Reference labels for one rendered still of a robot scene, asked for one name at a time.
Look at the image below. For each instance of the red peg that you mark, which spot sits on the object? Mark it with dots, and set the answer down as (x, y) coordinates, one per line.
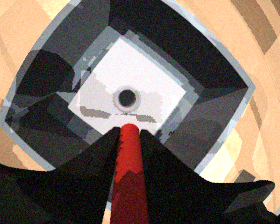
(128, 203)

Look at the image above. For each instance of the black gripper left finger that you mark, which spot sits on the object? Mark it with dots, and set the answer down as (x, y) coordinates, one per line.
(74, 193)

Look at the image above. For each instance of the white square plate with hole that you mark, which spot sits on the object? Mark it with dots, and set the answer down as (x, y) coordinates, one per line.
(154, 94)

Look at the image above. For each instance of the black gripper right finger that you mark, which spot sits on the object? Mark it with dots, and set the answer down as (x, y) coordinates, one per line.
(176, 194)

